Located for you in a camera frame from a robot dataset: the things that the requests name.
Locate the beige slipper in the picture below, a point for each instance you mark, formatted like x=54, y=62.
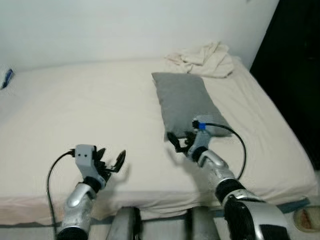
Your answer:
x=306, y=219

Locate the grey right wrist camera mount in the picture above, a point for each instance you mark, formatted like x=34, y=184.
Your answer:
x=201, y=135

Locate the crumpled cream blanket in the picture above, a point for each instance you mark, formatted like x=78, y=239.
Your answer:
x=210, y=62

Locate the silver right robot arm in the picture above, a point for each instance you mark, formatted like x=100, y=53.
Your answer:
x=220, y=170

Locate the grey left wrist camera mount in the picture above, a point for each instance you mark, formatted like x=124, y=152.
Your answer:
x=85, y=156

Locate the grey left robot leg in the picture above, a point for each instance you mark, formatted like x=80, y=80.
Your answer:
x=124, y=225

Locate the cream sheeted bed mattress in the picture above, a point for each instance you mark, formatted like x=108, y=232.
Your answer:
x=100, y=110

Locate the grey blue bed base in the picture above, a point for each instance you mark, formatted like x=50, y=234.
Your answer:
x=295, y=203

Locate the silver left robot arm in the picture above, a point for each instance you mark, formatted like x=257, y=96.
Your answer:
x=80, y=200

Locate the grey pillow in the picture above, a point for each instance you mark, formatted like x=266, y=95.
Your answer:
x=182, y=100

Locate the grey robot leg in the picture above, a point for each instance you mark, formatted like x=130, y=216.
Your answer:
x=200, y=225
x=124, y=225

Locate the grey right robot leg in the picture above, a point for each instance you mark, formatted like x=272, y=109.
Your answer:
x=200, y=225

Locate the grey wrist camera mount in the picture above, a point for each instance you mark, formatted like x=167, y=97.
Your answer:
x=85, y=156
x=201, y=135

